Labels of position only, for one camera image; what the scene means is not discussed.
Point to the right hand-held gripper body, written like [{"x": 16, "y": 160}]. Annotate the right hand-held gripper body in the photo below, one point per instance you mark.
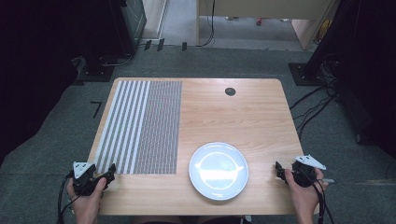
[{"x": 306, "y": 174}]

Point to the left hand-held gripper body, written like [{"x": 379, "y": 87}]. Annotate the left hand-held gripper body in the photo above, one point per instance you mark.
[{"x": 83, "y": 182}]

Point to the person's left hand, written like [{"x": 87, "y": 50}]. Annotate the person's left hand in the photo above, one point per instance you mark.
[{"x": 87, "y": 202}]

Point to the person's right hand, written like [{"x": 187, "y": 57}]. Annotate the person's right hand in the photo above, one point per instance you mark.
[{"x": 303, "y": 199}]

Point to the grey striped woven placemat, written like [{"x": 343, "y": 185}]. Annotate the grey striped woven placemat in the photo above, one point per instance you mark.
[{"x": 146, "y": 127}]

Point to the white round plate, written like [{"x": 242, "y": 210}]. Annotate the white round plate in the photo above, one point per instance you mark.
[{"x": 218, "y": 171}]

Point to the black stand base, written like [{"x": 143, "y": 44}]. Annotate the black stand base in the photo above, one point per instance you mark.
[
  {"x": 95, "y": 70},
  {"x": 303, "y": 74}
]

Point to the dark curtain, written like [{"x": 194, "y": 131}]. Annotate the dark curtain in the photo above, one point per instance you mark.
[{"x": 37, "y": 62}]

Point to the yellow object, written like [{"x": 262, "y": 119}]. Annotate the yellow object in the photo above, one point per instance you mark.
[{"x": 326, "y": 29}]

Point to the small red object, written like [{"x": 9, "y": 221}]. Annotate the small red object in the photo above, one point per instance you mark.
[{"x": 259, "y": 21}]

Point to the dark glass-front cabinet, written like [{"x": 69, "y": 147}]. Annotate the dark glass-front cabinet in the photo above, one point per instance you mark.
[{"x": 134, "y": 18}]

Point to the light wooden desk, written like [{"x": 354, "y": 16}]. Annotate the light wooden desk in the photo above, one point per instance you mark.
[{"x": 264, "y": 9}]

